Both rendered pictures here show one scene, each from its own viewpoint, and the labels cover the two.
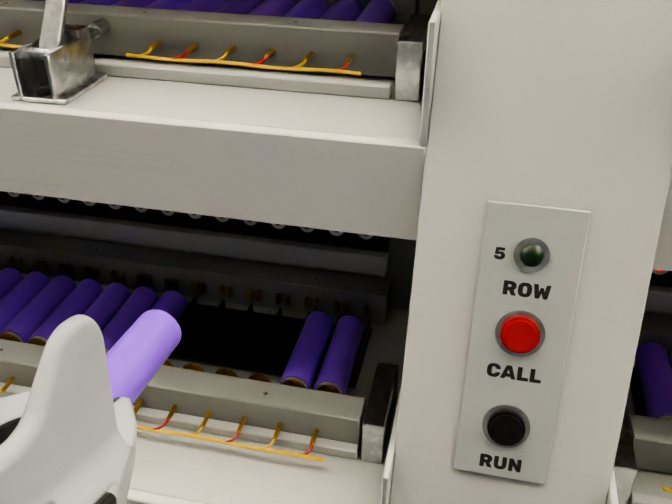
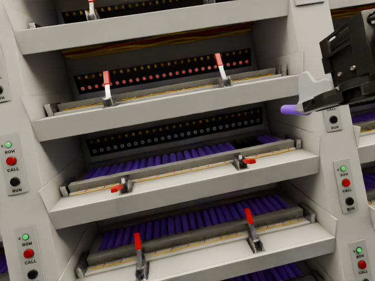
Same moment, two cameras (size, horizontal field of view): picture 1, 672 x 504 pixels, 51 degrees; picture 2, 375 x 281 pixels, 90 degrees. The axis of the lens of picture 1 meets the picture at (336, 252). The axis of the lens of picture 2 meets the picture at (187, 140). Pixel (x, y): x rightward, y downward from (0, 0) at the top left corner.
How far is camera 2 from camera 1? 0.39 m
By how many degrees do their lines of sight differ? 21
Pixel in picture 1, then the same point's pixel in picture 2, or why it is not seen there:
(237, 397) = (268, 145)
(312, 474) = (291, 153)
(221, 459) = (272, 158)
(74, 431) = not seen: hidden behind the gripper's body
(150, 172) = (253, 94)
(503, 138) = (315, 69)
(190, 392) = (258, 148)
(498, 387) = (329, 112)
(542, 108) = (320, 63)
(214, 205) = (265, 98)
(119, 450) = not seen: hidden behind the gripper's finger
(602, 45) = not seen: hidden behind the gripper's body
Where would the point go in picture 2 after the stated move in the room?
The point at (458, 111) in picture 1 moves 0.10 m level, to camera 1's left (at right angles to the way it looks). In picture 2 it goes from (307, 66) to (270, 70)
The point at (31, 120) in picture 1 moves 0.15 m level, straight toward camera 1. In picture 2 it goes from (229, 89) to (302, 58)
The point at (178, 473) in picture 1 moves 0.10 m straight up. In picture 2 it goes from (268, 161) to (260, 120)
